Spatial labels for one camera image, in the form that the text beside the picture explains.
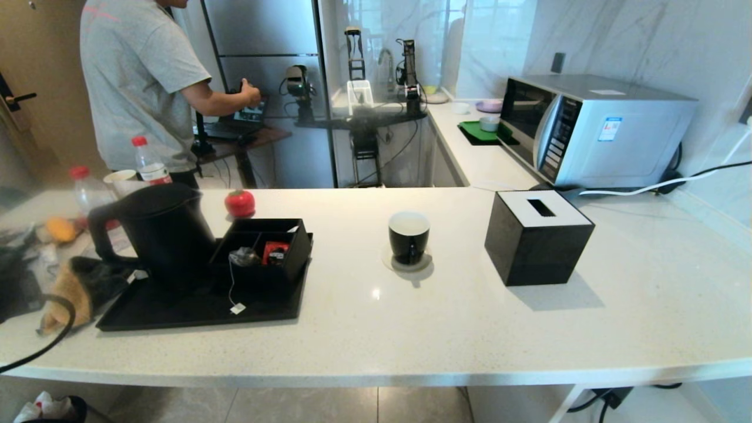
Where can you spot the black electric kettle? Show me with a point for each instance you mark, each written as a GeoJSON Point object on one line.
{"type": "Point", "coordinates": [167, 235]}

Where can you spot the black cup white inside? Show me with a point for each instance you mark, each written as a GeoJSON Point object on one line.
{"type": "Point", "coordinates": [409, 244]}

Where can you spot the round clear coaster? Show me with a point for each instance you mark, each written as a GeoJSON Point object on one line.
{"type": "Point", "coordinates": [389, 264]}

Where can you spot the black compartment organizer box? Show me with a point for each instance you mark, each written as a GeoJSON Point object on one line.
{"type": "Point", "coordinates": [291, 267]}

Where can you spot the red packet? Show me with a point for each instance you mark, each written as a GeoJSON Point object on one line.
{"type": "Point", "coordinates": [275, 249]}

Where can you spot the green tray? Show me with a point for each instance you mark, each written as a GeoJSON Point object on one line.
{"type": "Point", "coordinates": [476, 132]}

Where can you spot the round wooden board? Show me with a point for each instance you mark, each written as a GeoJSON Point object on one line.
{"type": "Point", "coordinates": [439, 99]}

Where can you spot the small yellow bowl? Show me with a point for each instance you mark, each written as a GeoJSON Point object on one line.
{"type": "Point", "coordinates": [432, 90]}

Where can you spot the small white bowl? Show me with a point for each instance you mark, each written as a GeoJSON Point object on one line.
{"type": "Point", "coordinates": [461, 108]}

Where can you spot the brown wooden desk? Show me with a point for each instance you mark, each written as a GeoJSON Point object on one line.
{"type": "Point", "coordinates": [264, 136]}

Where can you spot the red tomato shaped timer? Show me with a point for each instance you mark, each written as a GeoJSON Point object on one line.
{"type": "Point", "coordinates": [239, 203]}

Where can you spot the small grey bowl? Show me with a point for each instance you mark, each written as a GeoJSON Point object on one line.
{"type": "Point", "coordinates": [489, 124]}

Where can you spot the chrome faucet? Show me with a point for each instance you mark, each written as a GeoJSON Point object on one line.
{"type": "Point", "coordinates": [390, 59]}

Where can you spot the purple plate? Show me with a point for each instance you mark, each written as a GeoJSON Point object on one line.
{"type": "Point", "coordinates": [489, 106]}

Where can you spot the black laptop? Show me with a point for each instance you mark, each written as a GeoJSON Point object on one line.
{"type": "Point", "coordinates": [251, 114]}

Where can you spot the black tissue box white lid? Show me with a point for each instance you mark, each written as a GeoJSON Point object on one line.
{"type": "Point", "coordinates": [534, 252]}

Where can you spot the black serving tray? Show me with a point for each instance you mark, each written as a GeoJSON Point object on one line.
{"type": "Point", "coordinates": [194, 308]}

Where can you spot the steel refrigerator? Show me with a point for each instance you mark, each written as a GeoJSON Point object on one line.
{"type": "Point", "coordinates": [264, 35]}

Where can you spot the plastic water bottle red cap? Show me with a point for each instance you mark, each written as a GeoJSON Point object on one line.
{"type": "Point", "coordinates": [151, 167]}
{"type": "Point", "coordinates": [87, 192]}

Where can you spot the silver microwave oven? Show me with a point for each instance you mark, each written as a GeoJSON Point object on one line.
{"type": "Point", "coordinates": [617, 147]}

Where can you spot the white paper cup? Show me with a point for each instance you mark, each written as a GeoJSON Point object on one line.
{"type": "Point", "coordinates": [120, 179]}

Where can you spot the person in grey t-shirt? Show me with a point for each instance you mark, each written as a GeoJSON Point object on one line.
{"type": "Point", "coordinates": [135, 76]}

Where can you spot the brown black oven mitt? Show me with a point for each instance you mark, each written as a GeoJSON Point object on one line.
{"type": "Point", "coordinates": [79, 288]}

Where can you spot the dark clutter pile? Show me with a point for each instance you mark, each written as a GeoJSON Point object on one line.
{"type": "Point", "coordinates": [20, 235]}

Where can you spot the black trash bin with paper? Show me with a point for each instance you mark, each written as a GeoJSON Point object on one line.
{"type": "Point", "coordinates": [73, 408]}

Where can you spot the black camera with green light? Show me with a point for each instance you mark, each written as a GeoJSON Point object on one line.
{"type": "Point", "coordinates": [298, 79]}

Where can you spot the black wall socket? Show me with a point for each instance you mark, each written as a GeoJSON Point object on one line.
{"type": "Point", "coordinates": [558, 63]}

